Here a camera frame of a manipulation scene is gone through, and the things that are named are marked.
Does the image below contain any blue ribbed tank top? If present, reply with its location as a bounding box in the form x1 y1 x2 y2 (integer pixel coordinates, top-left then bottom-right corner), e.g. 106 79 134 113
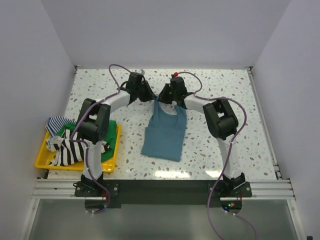
141 100 187 162

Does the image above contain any black white striped tank top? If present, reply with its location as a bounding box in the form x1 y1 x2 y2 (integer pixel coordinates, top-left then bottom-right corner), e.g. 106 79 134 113
46 129 103 167

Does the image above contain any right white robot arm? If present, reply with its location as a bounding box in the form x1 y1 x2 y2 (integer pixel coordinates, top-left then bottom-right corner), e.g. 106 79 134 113
158 76 247 197

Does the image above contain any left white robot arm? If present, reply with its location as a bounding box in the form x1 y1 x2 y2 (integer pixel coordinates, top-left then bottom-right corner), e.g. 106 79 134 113
70 72 157 196

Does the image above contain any green tank top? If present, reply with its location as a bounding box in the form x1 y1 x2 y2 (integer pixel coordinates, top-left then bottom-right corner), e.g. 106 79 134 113
56 120 117 163

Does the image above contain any blue white striped tank top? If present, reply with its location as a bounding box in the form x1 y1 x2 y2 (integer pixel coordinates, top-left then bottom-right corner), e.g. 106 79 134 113
45 115 76 137

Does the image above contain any yellow plastic tray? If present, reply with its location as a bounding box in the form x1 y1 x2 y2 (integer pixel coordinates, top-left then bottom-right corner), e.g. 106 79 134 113
34 124 122 173

